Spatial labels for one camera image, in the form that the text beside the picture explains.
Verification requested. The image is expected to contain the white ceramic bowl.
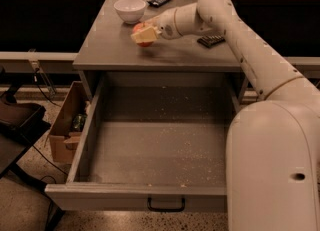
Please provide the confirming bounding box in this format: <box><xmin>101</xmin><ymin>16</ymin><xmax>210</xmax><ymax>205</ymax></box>
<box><xmin>113</xmin><ymin>0</ymin><xmax>147</xmax><ymax>24</ymax></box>

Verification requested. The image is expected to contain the grey cabinet counter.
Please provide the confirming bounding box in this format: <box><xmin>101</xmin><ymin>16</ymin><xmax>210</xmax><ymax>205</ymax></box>
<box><xmin>73</xmin><ymin>0</ymin><xmax>241</xmax><ymax>73</ymax></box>

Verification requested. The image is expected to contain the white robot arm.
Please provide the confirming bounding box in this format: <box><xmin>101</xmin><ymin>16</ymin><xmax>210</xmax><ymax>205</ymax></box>
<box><xmin>131</xmin><ymin>0</ymin><xmax>320</xmax><ymax>231</ymax></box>

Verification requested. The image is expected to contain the open grey drawer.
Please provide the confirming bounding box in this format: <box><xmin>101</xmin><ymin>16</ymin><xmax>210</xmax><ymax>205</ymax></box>
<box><xmin>46</xmin><ymin>72</ymin><xmax>241</xmax><ymax>212</ymax></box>

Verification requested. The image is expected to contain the brown cardboard box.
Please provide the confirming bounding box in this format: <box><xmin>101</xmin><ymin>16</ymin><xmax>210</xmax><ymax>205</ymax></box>
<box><xmin>49</xmin><ymin>81</ymin><xmax>87</xmax><ymax>164</ymax></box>

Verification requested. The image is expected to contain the green packet in box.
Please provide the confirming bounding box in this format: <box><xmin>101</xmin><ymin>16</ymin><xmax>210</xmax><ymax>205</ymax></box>
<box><xmin>71</xmin><ymin>114</ymin><xmax>87</xmax><ymax>132</ymax></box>

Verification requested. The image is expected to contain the black chair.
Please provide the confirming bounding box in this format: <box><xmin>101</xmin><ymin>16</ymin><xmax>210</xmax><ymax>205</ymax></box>
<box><xmin>0</xmin><ymin>79</ymin><xmax>64</xmax><ymax>231</ymax></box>

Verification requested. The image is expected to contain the black cable left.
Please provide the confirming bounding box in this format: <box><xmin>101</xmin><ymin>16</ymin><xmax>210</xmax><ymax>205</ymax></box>
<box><xmin>32</xmin><ymin>67</ymin><xmax>62</xmax><ymax>107</ymax></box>

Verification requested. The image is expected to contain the black snack bar wrapper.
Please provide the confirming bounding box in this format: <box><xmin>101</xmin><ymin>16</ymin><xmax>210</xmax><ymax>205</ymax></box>
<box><xmin>197</xmin><ymin>35</ymin><xmax>225</xmax><ymax>48</ymax></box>

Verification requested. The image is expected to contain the red apple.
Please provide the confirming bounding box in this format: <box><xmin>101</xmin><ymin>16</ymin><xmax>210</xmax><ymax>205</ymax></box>
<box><xmin>132</xmin><ymin>23</ymin><xmax>153</xmax><ymax>47</ymax></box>

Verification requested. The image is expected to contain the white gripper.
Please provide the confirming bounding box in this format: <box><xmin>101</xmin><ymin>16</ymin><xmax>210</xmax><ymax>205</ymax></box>
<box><xmin>131</xmin><ymin>8</ymin><xmax>181</xmax><ymax>44</ymax></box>

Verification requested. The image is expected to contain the black drawer handle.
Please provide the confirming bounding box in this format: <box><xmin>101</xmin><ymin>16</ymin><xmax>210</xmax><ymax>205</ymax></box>
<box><xmin>147</xmin><ymin>197</ymin><xmax>186</xmax><ymax>213</ymax></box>

